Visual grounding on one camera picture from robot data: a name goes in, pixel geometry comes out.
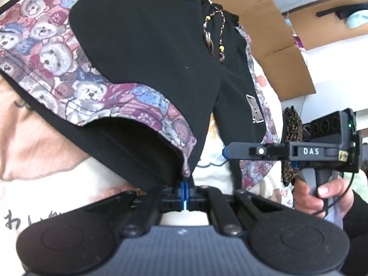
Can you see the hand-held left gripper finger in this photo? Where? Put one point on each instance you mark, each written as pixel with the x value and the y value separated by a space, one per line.
pixel 182 195
pixel 187 195

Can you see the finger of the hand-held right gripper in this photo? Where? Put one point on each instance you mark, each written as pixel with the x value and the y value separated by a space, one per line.
pixel 238 151

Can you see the person's right forearm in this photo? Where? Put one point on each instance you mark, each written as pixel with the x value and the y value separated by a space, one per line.
pixel 359 224

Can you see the person's right hand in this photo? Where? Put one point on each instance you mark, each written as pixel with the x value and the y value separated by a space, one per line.
pixel 330 191

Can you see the leopard print garment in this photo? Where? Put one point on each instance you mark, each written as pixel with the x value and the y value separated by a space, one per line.
pixel 293 120

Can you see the purple refill pouch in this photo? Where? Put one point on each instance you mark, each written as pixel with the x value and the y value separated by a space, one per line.
pixel 299 41

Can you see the teal cloth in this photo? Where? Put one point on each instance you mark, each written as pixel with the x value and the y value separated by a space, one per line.
pixel 358 18

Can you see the large brown cardboard sheet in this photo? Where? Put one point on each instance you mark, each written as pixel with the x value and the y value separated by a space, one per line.
pixel 258 14

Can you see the cream bear-print bed sheet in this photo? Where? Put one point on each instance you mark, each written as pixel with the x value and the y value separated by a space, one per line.
pixel 43 189

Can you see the black hanging garment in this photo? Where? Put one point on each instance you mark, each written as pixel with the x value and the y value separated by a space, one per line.
pixel 333 12

